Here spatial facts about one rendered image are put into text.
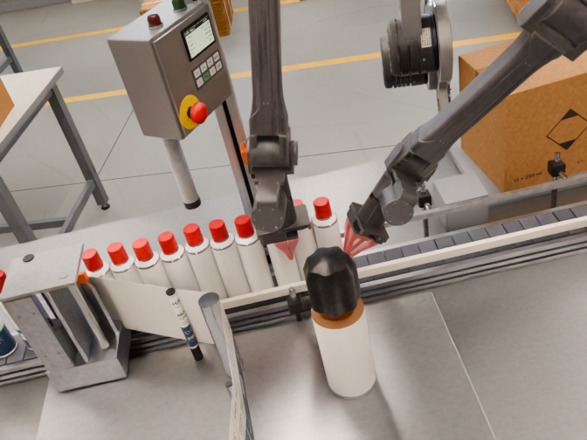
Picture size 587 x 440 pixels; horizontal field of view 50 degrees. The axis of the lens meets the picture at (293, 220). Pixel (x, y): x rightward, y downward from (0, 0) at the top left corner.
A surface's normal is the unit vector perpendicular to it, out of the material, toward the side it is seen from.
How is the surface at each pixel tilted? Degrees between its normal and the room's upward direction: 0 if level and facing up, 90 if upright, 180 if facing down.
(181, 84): 90
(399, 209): 83
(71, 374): 90
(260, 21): 76
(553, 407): 0
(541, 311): 0
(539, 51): 100
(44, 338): 90
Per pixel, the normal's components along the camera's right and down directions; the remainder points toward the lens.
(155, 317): -0.36, 0.63
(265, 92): -0.07, 0.42
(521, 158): 0.22, 0.57
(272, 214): -0.07, 0.63
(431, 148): -0.18, 0.76
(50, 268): -0.18, -0.77
